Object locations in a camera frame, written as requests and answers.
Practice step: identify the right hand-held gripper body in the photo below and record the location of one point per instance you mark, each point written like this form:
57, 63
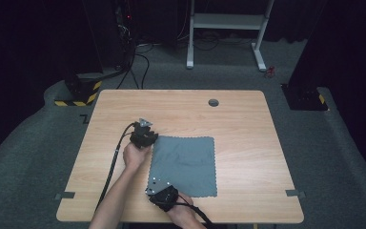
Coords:
163, 195

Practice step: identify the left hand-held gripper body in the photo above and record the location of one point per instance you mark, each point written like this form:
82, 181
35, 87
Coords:
141, 135

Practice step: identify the grey cloth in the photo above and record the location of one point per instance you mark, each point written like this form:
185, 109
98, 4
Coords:
184, 165

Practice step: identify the person's left hand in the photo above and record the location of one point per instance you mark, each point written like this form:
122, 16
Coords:
135, 157

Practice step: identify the person's right hand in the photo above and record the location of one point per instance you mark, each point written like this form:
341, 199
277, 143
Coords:
182, 211

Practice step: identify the black yellow striped stand base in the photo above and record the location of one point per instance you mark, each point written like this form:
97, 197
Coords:
79, 95

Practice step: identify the grey tape piece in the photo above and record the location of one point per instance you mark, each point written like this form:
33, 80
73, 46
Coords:
65, 195
295, 193

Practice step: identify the dark equipment rack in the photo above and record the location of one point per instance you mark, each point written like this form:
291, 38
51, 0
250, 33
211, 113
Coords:
124, 28

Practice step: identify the white metal stand frame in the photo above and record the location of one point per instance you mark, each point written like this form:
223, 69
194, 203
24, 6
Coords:
227, 21

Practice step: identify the black stand base plate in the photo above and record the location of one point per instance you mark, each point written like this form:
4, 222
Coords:
303, 97

